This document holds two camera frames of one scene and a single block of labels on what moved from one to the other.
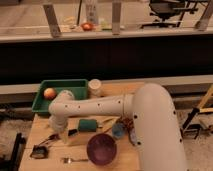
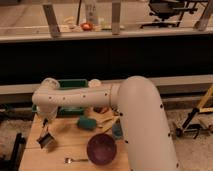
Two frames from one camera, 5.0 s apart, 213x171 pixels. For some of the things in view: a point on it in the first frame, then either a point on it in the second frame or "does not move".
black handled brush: (40, 150) -> (46, 138)
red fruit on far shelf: (87, 26) does not move
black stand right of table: (189, 128) does not move
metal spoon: (69, 160) does not move
